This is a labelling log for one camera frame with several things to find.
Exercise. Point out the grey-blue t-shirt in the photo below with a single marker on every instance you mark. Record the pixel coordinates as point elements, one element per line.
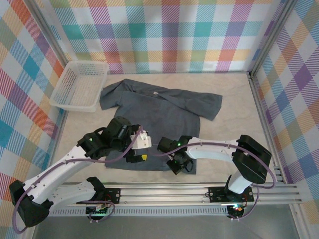
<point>162,112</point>

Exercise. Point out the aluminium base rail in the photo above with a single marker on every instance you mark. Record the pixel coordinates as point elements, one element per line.
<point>162,194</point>

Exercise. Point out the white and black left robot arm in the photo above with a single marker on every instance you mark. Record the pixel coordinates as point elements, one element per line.
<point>49,179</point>

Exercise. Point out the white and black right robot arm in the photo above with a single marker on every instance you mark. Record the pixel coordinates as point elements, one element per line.
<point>214,152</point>

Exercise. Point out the white plastic mesh basket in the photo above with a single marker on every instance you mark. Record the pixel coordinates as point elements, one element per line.
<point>77,84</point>

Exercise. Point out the aluminium frame post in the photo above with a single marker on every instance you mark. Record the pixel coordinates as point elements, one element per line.
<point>271,37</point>
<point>48,31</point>

